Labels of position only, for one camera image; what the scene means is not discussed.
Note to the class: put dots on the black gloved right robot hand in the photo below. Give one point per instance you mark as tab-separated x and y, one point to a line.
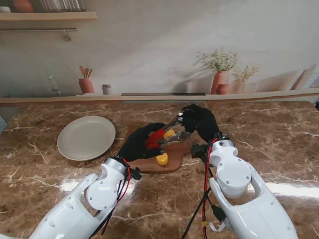
202	122

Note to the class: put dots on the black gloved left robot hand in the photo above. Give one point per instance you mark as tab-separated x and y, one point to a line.
134	147

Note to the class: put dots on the yellow corn chunk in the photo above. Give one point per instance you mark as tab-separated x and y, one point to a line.
169	134
162	159

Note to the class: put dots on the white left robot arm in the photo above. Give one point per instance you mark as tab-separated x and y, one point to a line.
74	211

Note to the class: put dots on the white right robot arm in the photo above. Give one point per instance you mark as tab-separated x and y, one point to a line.
249	211

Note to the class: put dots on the brown wooden cutting board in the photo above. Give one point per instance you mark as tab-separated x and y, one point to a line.
174	164

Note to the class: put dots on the beige round plate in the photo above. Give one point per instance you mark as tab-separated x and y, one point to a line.
84	139

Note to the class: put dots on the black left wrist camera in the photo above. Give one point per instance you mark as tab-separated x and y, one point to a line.
135	173

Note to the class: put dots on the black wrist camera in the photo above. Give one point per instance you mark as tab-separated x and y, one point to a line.
199	150
135	173

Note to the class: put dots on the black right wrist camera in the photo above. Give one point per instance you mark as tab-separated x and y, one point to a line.
199	150

